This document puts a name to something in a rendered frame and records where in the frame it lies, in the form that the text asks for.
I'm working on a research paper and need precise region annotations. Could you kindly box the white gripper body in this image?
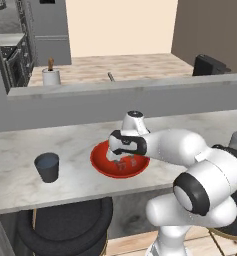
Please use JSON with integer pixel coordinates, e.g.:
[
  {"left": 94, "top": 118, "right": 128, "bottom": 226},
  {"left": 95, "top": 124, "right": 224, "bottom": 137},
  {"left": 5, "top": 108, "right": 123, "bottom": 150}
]
[{"left": 105, "top": 147, "right": 132, "bottom": 164}]

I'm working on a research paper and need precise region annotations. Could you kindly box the red bowl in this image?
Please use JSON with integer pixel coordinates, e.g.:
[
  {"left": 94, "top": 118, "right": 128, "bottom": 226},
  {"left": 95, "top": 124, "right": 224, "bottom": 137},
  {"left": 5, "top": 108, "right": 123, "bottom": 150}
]
[{"left": 90, "top": 139, "right": 151, "bottom": 180}]

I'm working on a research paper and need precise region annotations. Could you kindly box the black round stool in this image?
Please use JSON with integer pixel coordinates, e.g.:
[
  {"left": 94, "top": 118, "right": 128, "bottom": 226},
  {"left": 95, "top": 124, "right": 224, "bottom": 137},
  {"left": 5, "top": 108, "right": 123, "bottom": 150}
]
[
  {"left": 207, "top": 188, "right": 237, "bottom": 256},
  {"left": 16, "top": 196, "right": 114, "bottom": 256}
]

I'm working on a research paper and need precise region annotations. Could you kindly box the white paper towel roll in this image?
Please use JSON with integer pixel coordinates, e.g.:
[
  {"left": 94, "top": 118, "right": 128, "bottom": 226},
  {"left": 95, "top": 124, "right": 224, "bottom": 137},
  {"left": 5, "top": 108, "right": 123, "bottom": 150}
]
[{"left": 41, "top": 56, "right": 62, "bottom": 86}]

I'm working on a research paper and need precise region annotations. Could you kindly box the black toaster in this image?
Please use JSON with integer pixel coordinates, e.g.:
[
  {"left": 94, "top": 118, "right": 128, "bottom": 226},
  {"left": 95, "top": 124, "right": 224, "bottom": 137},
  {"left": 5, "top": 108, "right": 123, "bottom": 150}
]
[{"left": 192, "top": 53, "right": 232, "bottom": 77}]

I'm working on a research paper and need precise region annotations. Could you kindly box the grey tall cupboard run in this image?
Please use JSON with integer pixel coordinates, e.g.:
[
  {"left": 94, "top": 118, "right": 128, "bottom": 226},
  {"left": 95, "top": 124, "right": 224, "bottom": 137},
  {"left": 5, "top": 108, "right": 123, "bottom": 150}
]
[{"left": 24, "top": 0, "right": 73, "bottom": 67}]

